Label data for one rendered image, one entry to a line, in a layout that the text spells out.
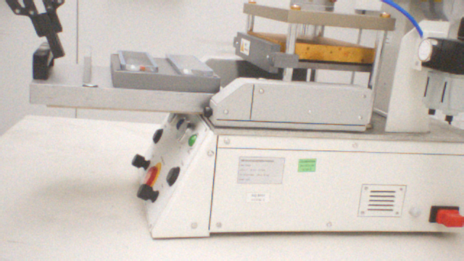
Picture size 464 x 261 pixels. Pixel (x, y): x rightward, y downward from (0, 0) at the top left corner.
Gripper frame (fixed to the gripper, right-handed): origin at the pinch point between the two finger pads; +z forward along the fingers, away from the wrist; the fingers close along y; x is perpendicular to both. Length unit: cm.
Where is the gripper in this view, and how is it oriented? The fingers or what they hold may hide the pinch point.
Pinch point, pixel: (51, 35)
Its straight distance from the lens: 93.6
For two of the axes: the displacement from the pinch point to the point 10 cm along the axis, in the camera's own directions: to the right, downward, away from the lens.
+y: -9.4, 3.1, -1.4
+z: 2.5, 9.2, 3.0
